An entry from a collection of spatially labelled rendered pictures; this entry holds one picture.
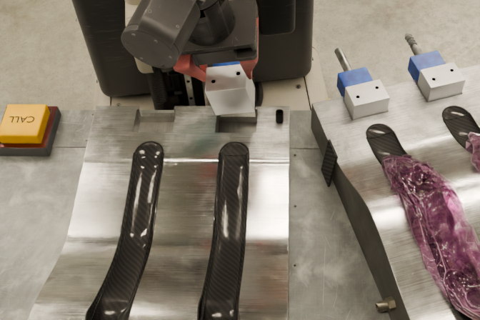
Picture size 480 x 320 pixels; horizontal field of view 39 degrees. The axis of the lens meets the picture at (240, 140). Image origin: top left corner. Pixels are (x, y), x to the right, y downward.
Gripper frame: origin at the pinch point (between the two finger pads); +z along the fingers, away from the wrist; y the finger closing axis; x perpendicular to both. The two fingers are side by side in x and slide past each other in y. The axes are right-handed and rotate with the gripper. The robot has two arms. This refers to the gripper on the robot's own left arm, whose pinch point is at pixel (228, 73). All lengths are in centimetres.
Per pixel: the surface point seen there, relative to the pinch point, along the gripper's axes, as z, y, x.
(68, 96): 98, -76, 70
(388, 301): 11.5, 16.7, -25.2
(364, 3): 118, 19, 111
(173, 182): 6.1, -7.8, -11.1
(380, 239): 7.9, 16.4, -19.2
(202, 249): 5.4, -3.5, -20.3
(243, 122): 11.1, -0.3, -0.2
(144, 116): 8.1, -13.3, 0.3
